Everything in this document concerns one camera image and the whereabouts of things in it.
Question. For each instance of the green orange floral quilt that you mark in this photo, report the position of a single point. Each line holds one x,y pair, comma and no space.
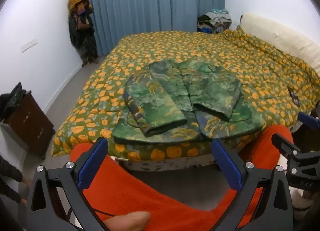
150,46

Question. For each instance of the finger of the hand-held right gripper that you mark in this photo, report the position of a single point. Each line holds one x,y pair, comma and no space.
285,144
310,120

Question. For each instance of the dark cloth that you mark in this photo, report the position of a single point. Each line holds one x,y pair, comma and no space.
12,98

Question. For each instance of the red fleece pants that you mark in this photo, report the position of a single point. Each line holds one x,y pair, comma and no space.
130,191

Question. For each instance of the white wall plate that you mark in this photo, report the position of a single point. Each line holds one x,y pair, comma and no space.
29,45

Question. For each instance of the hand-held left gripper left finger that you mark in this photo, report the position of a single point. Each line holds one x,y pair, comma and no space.
91,166

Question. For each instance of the dark wooden nightstand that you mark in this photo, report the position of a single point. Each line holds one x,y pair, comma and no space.
30,123

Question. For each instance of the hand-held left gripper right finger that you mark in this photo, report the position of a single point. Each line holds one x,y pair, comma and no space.
227,166

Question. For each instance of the blue curtain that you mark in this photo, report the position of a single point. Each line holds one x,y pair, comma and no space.
150,3

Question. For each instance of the cream pillow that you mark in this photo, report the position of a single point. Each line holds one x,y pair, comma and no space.
275,33

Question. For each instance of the person's left hand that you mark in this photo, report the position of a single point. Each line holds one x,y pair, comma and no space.
127,222

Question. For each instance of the small dark object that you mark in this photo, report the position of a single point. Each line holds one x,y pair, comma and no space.
295,97

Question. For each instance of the green patterned padded jacket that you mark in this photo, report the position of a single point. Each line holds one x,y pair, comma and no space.
162,96

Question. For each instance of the hanging clothes on coat rack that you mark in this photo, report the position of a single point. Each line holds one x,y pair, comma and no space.
82,28

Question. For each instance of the pile of clothes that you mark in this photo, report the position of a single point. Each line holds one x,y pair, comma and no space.
216,20

